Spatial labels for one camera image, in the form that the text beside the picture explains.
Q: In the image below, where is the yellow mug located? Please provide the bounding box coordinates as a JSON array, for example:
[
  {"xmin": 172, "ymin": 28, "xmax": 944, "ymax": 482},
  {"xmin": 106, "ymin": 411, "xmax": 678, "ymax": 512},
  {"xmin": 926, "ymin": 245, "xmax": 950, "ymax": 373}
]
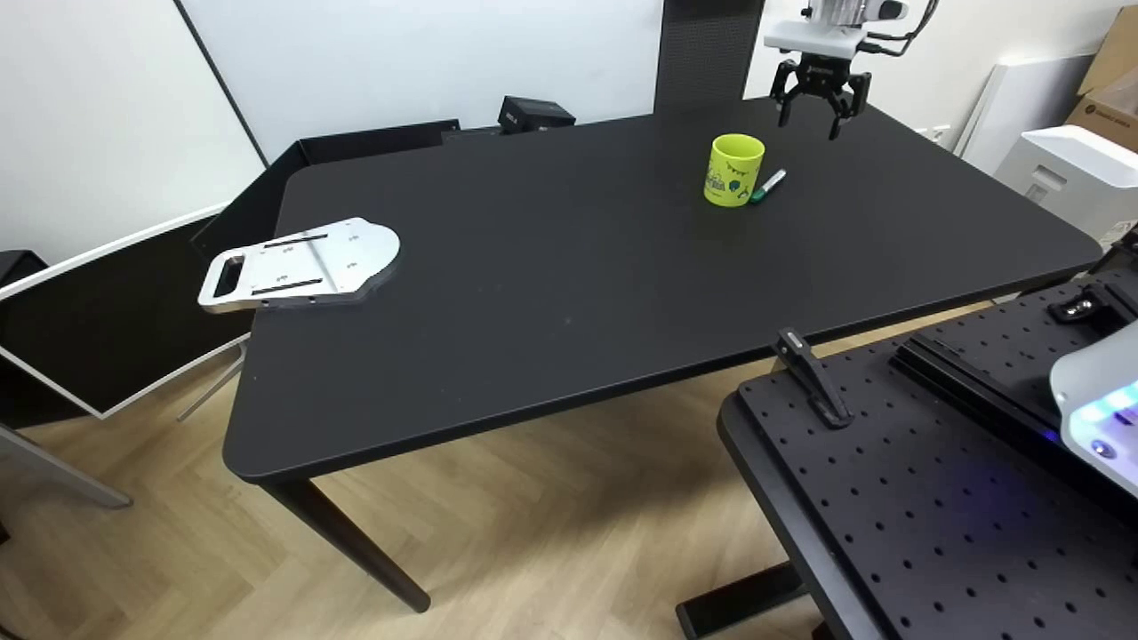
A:
[{"xmin": 704, "ymin": 131, "xmax": 764, "ymax": 208}]

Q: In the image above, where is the white leaning board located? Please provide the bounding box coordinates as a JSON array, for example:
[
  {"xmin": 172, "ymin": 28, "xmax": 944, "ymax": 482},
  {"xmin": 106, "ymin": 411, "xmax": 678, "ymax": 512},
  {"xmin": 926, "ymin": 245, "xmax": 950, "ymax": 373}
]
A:
[{"xmin": 953, "ymin": 54, "xmax": 1091, "ymax": 175}]

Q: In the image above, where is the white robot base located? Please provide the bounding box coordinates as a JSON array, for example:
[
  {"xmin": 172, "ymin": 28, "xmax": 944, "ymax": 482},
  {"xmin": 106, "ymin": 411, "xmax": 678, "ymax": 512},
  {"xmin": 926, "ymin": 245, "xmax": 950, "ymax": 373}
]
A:
[{"xmin": 1049, "ymin": 321, "xmax": 1138, "ymax": 496}]

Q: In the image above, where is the black desk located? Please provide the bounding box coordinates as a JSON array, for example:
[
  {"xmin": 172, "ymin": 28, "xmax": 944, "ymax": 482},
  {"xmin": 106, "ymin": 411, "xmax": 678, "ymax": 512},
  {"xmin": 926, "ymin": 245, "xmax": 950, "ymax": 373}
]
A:
[{"xmin": 226, "ymin": 101, "xmax": 1099, "ymax": 608}]

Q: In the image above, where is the black perforated breadboard table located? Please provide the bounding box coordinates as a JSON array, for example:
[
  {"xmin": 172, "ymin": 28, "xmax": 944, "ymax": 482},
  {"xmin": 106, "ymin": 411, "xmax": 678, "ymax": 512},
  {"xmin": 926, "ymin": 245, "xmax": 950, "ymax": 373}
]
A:
[{"xmin": 678, "ymin": 333, "xmax": 1138, "ymax": 640}]

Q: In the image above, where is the black vertical column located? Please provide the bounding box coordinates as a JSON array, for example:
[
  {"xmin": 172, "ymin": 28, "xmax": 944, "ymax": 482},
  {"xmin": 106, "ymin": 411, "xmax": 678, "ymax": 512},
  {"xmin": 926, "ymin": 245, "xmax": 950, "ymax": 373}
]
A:
[{"xmin": 653, "ymin": 0, "xmax": 764, "ymax": 112}]

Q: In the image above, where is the green marker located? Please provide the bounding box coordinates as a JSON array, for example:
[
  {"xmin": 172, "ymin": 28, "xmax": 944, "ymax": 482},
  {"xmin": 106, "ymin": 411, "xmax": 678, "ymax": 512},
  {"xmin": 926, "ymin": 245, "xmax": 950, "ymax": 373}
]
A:
[{"xmin": 752, "ymin": 167, "xmax": 790, "ymax": 205}]

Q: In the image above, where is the black raised perforated plate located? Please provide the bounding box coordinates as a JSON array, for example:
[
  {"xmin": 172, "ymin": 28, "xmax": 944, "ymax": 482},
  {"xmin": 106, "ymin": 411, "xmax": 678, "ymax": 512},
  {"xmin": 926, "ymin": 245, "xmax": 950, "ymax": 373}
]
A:
[{"xmin": 893, "ymin": 278, "xmax": 1138, "ymax": 444}]

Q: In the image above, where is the black device behind desk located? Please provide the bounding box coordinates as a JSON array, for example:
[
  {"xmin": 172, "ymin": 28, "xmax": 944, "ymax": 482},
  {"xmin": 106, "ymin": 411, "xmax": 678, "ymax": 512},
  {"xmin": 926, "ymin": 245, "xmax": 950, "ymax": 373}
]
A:
[{"xmin": 499, "ymin": 97, "xmax": 578, "ymax": 134}]

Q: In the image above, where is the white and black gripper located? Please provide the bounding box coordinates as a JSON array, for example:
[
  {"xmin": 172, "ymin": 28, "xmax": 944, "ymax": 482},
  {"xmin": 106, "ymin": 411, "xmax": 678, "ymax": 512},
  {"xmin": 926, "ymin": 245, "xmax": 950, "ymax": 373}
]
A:
[{"xmin": 764, "ymin": 0, "xmax": 905, "ymax": 134}]

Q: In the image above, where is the white whiteboard panel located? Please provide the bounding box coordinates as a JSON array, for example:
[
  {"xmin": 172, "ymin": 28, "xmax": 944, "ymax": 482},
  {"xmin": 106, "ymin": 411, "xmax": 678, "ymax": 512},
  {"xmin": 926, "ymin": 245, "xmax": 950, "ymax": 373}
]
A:
[{"xmin": 176, "ymin": 0, "xmax": 665, "ymax": 160}]

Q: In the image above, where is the cardboard box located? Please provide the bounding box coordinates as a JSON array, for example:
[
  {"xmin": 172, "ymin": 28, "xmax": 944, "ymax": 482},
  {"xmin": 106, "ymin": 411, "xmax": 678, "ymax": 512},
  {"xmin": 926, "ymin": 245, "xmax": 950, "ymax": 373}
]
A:
[{"xmin": 1067, "ymin": 2, "xmax": 1138, "ymax": 153}]

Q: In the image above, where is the black monitor with white frame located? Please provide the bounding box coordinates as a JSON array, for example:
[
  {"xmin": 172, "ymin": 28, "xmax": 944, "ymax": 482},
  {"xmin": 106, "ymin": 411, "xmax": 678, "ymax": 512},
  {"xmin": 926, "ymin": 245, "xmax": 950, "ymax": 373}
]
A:
[{"xmin": 0, "ymin": 212, "xmax": 267, "ymax": 425}]

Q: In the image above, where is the black clamp on breadboard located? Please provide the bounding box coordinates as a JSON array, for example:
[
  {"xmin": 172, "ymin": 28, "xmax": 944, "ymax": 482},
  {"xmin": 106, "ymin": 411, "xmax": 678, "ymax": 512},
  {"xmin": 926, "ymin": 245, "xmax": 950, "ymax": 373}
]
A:
[{"xmin": 776, "ymin": 332, "xmax": 849, "ymax": 430}]

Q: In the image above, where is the white printer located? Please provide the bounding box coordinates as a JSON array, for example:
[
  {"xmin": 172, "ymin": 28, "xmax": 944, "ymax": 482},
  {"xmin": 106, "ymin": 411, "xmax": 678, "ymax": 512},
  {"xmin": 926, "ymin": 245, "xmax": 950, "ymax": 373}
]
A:
[{"xmin": 997, "ymin": 123, "xmax": 1138, "ymax": 249}]

